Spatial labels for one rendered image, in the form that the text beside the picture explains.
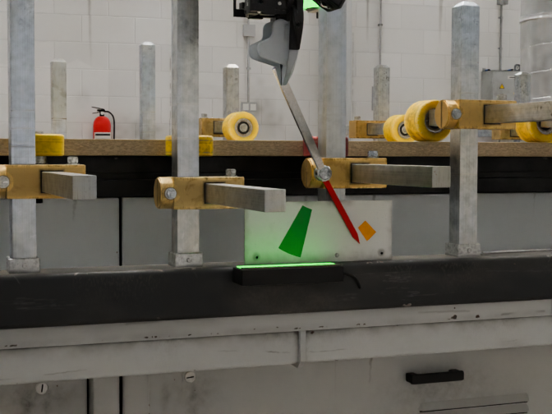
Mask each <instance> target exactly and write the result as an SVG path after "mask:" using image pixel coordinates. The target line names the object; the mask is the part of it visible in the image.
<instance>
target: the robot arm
mask: <svg viewBox="0 0 552 414"><path fill-rule="evenodd" d="M312 1H313V2H315V3H316V4H317V5H318V6H319V7H321V8H322V9H324V10H326V11H327V12H332V11H335V10H338V9H340V8H342V6H343V4H344V2H345V1H346V0H312ZM303 3H304V0H245V2H240V3H239V9H237V0H233V17H246V18H248V19H252V20H262V19H263V18H269V19H270V22H268V23H266V24H265V25H264V27H263V34H262V39H261V40H260V41H258V42H256V43H254V44H252V45H251V46H250V47H249V51H248V53H249V56H250V57H251V58H252V59H253V60H256V61H258V62H262V63H265V64H268V65H270V66H273V67H276V72H277V76H278V81H279V84H280V85H286V84H287V83H288V81H289V80H290V78H291V76H292V73H293V71H294V67H295V65H296V62H297V56H298V51H299V49H300V46H301V37H302V31H303V23H304V11H303Z"/></svg>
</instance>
